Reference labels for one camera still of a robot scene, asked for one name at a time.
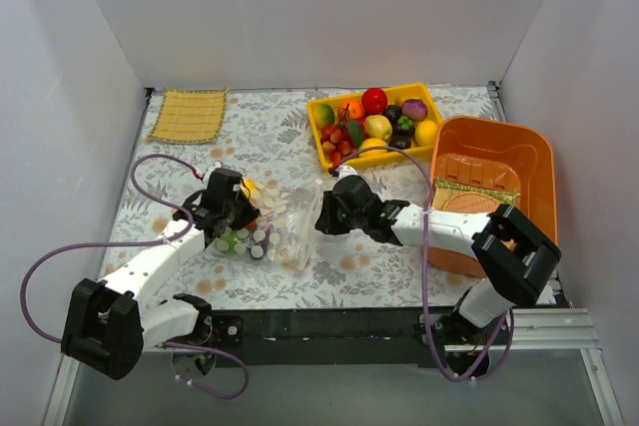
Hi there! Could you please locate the clear dotted zip bag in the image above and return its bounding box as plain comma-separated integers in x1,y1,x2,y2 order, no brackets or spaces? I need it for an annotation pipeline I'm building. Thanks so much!
212,180,323,270

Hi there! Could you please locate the fake yellow pear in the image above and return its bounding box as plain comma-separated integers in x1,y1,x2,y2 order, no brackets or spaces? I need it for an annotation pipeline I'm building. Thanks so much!
364,115,392,141

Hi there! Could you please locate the fake green yellow mango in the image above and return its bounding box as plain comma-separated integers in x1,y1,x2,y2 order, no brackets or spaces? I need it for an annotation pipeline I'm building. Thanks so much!
312,103,335,130

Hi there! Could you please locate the fake red apple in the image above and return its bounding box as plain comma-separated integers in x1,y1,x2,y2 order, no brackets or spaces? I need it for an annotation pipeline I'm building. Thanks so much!
360,88,388,115

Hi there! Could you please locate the fake purple onion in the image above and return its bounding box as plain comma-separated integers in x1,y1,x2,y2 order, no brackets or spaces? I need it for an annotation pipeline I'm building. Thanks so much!
401,99,428,122

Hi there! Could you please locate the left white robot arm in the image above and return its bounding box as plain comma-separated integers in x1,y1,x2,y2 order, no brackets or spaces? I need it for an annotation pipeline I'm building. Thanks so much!
61,168,260,380

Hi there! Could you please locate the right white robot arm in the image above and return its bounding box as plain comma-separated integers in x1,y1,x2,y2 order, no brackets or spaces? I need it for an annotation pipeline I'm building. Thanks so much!
315,175,561,344

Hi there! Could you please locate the fake green vegetable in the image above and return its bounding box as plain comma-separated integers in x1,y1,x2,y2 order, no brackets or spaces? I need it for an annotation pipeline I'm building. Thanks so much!
215,232,246,255

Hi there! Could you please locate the fake yellow lemon front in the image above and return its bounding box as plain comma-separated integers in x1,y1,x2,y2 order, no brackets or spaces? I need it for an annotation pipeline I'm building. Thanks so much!
358,138,387,158

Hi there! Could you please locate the fake yellow lemon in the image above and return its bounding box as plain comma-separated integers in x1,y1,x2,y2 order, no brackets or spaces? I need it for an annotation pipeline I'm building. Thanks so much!
358,138,387,158
414,120,438,148

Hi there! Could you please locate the fake mangosteen lower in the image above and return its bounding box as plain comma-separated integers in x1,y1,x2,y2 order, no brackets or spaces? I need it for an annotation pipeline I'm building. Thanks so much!
388,135,412,150

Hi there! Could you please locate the fake mangosteen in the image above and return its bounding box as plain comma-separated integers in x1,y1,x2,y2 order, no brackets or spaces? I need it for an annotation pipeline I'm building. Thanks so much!
381,105,402,124
388,135,412,150

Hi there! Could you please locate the fake orange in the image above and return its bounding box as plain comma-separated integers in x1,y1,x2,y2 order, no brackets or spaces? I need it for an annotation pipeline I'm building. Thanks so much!
337,99,365,121

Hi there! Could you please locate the fake mangosteen upper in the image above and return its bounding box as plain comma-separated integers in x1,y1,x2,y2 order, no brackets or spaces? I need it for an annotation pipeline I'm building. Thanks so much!
381,105,402,124

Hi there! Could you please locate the fake yellow lemon right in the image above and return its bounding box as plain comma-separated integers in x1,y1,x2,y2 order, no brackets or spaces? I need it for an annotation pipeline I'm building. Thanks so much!
414,120,438,148

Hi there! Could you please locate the red cherry bunch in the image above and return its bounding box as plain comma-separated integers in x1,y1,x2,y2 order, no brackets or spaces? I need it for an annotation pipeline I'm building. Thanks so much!
320,124,355,165

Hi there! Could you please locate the green woven mat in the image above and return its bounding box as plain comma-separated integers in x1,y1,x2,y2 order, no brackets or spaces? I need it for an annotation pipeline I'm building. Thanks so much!
431,178,520,210

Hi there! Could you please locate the yellow woven bamboo mat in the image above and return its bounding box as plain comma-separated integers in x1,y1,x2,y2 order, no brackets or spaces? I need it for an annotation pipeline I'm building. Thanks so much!
149,89,228,145

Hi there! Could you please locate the round woven basket tray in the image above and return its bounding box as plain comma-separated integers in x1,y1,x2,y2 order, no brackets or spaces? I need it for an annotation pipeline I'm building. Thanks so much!
433,189,518,213

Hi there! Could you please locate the yellow plastic tray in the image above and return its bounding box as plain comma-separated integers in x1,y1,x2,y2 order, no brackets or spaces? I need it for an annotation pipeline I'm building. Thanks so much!
308,83,443,170

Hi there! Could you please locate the orange plastic basin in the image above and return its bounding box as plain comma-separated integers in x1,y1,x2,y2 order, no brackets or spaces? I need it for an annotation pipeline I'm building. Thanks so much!
427,115,558,277

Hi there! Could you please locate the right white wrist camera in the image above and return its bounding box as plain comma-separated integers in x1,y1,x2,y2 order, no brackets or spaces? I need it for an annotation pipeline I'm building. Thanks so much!
330,164,358,181

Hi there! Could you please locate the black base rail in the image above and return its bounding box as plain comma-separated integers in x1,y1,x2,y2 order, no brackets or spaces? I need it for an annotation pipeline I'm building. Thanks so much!
154,305,515,377

